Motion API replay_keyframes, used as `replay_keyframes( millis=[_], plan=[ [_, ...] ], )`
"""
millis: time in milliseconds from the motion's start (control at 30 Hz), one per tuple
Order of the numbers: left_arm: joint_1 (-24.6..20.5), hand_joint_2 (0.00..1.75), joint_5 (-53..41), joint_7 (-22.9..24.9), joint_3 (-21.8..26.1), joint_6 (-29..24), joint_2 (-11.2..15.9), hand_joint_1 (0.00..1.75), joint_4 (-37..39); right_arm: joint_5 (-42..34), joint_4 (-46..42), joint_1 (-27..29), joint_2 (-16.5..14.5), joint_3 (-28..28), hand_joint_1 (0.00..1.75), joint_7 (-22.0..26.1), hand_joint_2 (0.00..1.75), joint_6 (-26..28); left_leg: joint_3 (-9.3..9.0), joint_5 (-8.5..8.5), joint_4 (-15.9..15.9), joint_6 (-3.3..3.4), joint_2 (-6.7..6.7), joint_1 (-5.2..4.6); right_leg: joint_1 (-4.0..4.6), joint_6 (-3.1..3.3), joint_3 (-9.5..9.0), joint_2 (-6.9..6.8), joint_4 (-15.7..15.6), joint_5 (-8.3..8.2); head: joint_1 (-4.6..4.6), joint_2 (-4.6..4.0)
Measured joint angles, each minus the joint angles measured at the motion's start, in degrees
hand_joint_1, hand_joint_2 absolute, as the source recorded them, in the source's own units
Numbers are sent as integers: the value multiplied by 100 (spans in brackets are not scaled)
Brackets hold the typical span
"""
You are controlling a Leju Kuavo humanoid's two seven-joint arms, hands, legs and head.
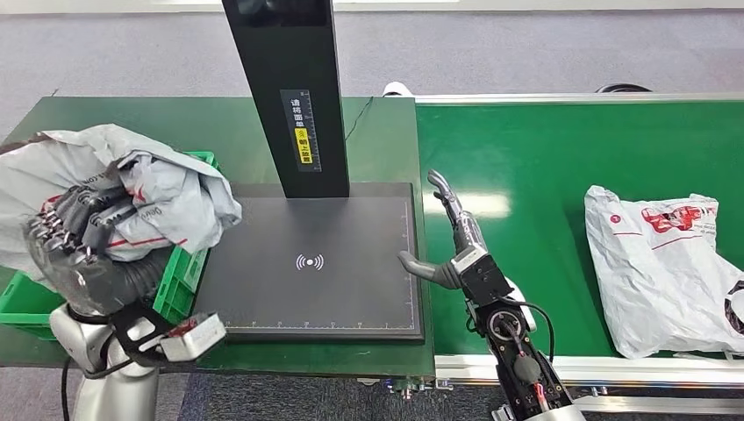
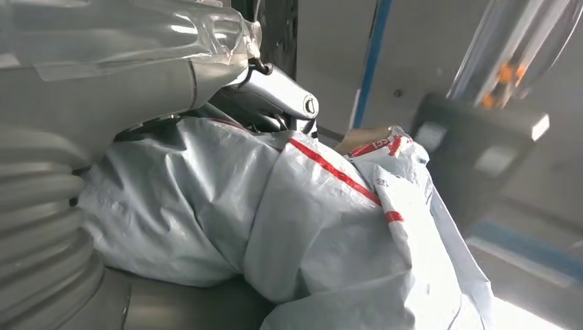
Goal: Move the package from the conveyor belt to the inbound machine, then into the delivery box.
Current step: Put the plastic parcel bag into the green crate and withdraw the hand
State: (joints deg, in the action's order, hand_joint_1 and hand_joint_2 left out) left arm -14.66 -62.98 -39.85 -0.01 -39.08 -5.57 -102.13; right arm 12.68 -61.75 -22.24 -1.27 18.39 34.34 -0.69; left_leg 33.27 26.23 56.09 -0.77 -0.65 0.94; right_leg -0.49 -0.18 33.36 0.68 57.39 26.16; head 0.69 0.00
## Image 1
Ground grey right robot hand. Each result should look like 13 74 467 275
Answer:
397 168 490 291

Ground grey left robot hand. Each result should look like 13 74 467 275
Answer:
23 184 171 318

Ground white package round red logo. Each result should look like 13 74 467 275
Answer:
0 123 244 287

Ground green conveyor belt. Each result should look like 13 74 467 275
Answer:
415 99 744 358

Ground white package red print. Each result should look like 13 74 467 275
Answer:
583 185 744 360

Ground green plastic crate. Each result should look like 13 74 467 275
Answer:
0 150 220 342

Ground dark green table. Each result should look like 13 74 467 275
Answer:
0 96 438 382

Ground metal connector ports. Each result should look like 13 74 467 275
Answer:
380 377 455 403

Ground yellow label on column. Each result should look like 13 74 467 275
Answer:
294 126 316 166

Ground black scanner column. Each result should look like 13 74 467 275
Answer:
221 0 352 201

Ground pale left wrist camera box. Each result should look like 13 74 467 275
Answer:
158 312 228 364

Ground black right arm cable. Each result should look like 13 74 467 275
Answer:
511 297 557 365

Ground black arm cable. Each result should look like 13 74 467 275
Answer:
511 297 557 365
60 333 138 421

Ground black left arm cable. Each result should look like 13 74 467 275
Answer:
60 333 138 421

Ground thin black scanner cable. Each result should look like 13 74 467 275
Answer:
343 96 375 144

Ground black scanner base plate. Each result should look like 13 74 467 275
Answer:
191 182 426 344

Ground black coiled floor cable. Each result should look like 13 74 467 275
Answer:
594 82 655 95

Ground aluminium conveyor frame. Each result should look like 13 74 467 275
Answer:
413 91 744 415

